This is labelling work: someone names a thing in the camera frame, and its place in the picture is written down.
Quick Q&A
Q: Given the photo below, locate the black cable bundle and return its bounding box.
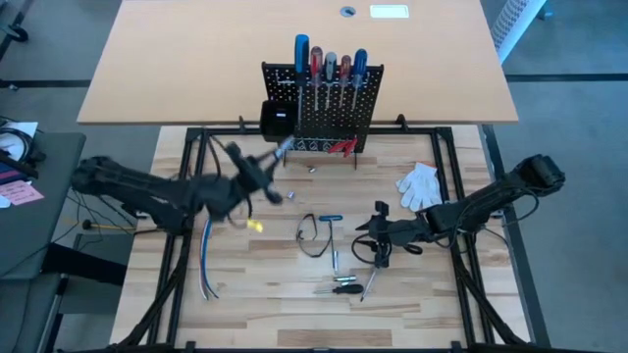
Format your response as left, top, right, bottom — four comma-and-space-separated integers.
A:
0, 127, 48, 180

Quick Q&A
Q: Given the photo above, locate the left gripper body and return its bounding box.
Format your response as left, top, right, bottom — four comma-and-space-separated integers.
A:
205, 141, 285, 217

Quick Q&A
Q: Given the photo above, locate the grey side table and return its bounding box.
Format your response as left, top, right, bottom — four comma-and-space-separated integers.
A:
0, 130, 88, 280

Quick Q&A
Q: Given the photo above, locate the pink paper sheet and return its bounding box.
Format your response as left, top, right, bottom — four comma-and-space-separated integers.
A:
0, 179, 45, 207

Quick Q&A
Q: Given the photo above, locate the black seat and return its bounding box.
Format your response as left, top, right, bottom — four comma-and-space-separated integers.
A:
41, 242, 129, 286

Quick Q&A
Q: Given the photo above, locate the small blue-handled screwdriver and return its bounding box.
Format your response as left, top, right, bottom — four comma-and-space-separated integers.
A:
351, 48, 369, 112

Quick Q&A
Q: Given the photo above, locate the white rectangular desk plate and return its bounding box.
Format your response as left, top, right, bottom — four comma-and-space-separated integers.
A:
369, 4, 411, 20

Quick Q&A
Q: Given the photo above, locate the large blue-handled screwdriver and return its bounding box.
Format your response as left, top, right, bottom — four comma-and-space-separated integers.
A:
292, 33, 312, 131

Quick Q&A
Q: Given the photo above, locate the large red-handled screwdriver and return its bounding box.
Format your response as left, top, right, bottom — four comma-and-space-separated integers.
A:
308, 45, 325, 112

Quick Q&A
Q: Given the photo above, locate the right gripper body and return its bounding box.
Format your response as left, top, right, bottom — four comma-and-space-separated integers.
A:
375, 200, 436, 269

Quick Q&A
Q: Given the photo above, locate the coloured wire harness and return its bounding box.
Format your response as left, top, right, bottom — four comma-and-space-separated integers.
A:
198, 218, 220, 301

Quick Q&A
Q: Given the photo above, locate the black chair caster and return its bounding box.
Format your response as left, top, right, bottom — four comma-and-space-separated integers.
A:
0, 22, 29, 45

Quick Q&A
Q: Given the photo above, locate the white paper sheet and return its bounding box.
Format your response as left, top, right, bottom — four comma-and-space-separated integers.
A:
0, 121, 39, 163

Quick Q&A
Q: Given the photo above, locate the black ribbed handle screwdriver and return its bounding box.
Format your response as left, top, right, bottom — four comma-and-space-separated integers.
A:
313, 282, 365, 296

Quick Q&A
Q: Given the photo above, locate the black plastic pegboard bin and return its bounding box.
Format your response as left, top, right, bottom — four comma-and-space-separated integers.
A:
258, 99, 298, 143

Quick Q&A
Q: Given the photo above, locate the silver wire hook rack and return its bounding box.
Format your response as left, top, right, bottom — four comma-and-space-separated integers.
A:
288, 137, 335, 152

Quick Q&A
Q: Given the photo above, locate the small red-handled screwdriver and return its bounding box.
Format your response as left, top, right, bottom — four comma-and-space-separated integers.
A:
339, 54, 353, 109

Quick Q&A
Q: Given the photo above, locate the white work glove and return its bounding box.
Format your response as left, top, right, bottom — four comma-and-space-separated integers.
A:
394, 161, 444, 213

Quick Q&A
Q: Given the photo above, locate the light brown desk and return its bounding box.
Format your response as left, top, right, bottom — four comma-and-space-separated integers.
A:
77, 0, 520, 126

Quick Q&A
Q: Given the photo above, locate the blue T-handle hex key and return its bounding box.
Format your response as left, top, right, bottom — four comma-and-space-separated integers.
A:
317, 214, 344, 276

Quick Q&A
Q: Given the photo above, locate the grey black handled screwdriver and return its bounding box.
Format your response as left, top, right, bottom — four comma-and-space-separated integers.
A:
360, 267, 378, 302
323, 51, 340, 110

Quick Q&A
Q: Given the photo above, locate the black metal pegboard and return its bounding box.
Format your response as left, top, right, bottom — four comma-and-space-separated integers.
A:
259, 62, 386, 171

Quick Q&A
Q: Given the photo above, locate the white perforated panel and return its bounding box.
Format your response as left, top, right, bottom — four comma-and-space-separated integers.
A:
490, 0, 549, 63

